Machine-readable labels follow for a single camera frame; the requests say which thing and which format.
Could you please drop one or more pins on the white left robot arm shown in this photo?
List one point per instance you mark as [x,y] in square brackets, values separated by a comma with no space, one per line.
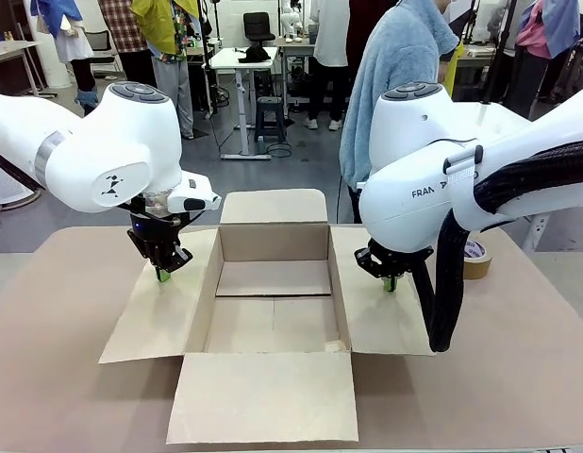
[84,156]

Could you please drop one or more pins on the person in plaid shirt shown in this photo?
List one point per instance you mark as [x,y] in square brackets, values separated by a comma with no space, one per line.
[121,28]

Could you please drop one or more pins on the white background desk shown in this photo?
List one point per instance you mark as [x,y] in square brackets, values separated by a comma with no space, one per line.
[13,47]

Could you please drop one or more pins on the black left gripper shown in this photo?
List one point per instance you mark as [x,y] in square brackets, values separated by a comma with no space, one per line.
[154,236]

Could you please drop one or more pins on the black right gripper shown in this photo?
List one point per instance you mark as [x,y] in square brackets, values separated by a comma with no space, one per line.
[390,264]

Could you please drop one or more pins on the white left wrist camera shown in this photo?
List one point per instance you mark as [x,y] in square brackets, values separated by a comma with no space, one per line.
[192,193]

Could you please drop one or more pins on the grey mesh chair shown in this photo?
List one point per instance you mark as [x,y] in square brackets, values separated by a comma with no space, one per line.
[95,47]

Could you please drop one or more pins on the white standing desk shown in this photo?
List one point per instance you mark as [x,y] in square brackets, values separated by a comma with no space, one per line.
[239,54]

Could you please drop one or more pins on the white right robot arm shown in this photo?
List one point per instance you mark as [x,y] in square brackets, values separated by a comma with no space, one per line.
[414,165]

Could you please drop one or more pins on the white side table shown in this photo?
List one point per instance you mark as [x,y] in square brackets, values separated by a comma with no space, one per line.
[489,118]

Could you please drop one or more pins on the person in white shirt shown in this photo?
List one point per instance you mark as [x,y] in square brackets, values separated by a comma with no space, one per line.
[329,42]

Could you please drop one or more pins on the person in pink shirt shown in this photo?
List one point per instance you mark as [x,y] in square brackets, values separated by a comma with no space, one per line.
[532,38]

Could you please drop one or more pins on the black cap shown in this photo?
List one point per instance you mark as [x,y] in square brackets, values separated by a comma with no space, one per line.
[254,54]

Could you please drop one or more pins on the black light stand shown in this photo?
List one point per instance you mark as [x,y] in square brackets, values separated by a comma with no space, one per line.
[501,42]

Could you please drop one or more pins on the black plastic stool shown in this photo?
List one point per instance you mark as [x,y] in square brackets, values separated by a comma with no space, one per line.
[270,118]

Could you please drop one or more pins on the white humanoid robot figure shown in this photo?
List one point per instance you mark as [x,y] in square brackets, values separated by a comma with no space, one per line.
[289,21]

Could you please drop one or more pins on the brown packing tape roll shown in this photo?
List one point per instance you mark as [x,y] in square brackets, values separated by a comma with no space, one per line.
[478,269]

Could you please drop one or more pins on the black office chair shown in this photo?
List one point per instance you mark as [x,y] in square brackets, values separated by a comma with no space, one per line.
[259,26]

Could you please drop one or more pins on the white air purifier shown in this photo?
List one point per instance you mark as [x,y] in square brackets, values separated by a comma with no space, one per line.
[4,189]

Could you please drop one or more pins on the brown cardboard shipping box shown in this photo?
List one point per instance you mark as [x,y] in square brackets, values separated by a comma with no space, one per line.
[272,401]

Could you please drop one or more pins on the person in blue fleece jacket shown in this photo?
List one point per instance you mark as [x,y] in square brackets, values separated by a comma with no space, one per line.
[390,94]

